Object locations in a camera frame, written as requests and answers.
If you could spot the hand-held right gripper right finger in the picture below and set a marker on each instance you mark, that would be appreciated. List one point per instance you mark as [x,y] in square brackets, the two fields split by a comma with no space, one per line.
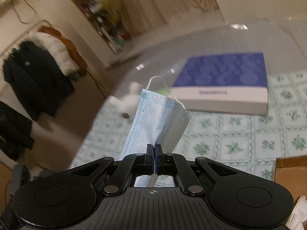
[159,158]

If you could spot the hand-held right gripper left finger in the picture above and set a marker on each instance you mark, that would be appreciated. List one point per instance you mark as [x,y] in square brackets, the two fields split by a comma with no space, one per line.
[150,158]

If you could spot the blue face mask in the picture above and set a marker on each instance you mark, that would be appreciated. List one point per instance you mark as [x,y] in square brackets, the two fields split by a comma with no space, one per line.
[156,119]

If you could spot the brown cardboard box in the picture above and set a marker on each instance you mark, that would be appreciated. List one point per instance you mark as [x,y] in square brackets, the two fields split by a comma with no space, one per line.
[291,172]

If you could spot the white cloth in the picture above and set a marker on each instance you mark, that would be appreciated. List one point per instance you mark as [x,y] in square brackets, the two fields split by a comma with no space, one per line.
[298,214]

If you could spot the white rabbit toy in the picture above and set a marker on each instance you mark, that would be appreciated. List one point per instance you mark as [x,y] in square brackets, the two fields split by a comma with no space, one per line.
[127,100]

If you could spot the blue and white flat box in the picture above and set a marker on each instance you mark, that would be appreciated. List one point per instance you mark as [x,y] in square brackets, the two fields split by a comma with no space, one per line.
[223,86]

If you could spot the brown coat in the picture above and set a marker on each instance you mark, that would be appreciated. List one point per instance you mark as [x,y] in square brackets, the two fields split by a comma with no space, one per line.
[72,50]

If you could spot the black coat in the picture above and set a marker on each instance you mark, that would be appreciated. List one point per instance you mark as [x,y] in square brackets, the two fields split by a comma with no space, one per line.
[36,79]
[14,131]

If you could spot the white fluffy coat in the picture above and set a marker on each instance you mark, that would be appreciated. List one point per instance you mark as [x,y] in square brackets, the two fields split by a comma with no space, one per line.
[57,50]

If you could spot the cluttered bookshelf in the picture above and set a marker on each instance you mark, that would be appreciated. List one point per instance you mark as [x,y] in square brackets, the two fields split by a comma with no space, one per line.
[100,12]

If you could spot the beige curtain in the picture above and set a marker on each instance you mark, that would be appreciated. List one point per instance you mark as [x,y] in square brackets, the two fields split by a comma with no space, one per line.
[168,2]

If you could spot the clothes rack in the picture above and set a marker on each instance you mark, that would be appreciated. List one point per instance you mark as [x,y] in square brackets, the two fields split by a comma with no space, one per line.
[14,44]

